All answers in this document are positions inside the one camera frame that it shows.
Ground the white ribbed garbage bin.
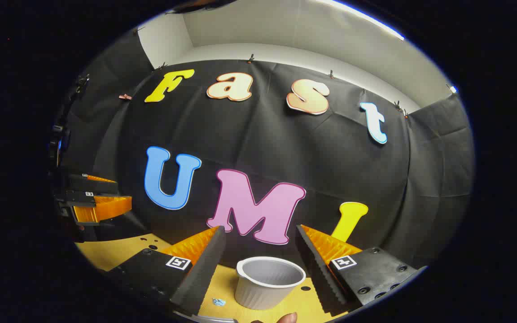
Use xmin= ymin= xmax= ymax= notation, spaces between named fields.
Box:
xmin=235 ymin=257 xmax=307 ymax=310

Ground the row of small backdrop clips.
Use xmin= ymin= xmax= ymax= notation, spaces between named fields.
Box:
xmin=119 ymin=27 xmax=409 ymax=118

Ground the black backdrop cloth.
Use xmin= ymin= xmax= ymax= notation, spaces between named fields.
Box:
xmin=50 ymin=27 xmax=474 ymax=270

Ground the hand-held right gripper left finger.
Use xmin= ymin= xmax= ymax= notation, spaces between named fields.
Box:
xmin=105 ymin=226 xmax=227 ymax=317

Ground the wooden desktop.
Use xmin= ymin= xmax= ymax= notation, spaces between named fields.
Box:
xmin=75 ymin=232 xmax=349 ymax=323

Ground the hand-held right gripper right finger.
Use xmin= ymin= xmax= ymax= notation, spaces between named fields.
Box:
xmin=296 ymin=224 xmax=427 ymax=315

